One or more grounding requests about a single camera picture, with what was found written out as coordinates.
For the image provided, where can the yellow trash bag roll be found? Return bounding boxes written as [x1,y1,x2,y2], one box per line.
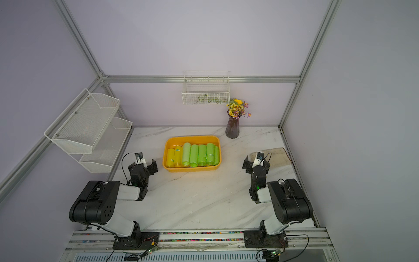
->
[174,146,183,167]
[166,148,175,168]

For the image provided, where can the green trash bag roll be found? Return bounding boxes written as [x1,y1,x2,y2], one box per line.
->
[182,143,191,167]
[189,144,199,168]
[214,146,220,165]
[206,143,215,166]
[197,144,207,167]

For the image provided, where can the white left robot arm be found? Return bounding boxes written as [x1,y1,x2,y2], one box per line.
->
[69,158,158,238]

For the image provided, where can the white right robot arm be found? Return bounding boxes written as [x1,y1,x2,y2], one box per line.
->
[242,152,314,248]

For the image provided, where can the yellow plastic storage box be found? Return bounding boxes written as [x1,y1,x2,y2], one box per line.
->
[163,135,222,172]

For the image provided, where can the beige work glove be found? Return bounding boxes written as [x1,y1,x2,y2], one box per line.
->
[261,147,291,168]

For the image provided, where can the purple glass vase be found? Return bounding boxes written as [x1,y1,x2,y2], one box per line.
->
[225,112,242,139]

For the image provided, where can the white mesh lower shelf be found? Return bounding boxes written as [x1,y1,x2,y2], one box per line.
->
[79,117,132,173]

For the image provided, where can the white mesh shelf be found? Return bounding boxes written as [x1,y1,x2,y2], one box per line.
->
[44,89,120,155]
[79,117,132,173]

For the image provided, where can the yellow and purple flowers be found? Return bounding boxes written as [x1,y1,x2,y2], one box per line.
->
[227,98,252,119]

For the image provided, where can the white mesh upper shelf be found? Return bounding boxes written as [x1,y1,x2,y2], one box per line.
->
[44,89,120,155]

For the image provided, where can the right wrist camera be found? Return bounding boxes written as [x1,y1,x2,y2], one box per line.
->
[252,151,265,168]

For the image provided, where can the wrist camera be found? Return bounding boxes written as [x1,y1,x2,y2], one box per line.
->
[252,151,265,168]
[135,152,147,166]

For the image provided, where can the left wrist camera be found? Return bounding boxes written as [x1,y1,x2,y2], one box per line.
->
[135,152,147,166]

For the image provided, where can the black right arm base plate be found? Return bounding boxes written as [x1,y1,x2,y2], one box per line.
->
[243,230,289,248]

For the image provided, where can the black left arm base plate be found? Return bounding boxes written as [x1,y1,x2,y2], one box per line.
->
[112,231,160,250]

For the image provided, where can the aluminium rail frame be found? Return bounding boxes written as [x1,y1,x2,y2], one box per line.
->
[60,228,339,262]

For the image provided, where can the white wire wall basket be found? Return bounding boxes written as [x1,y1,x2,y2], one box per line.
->
[182,71,230,105]

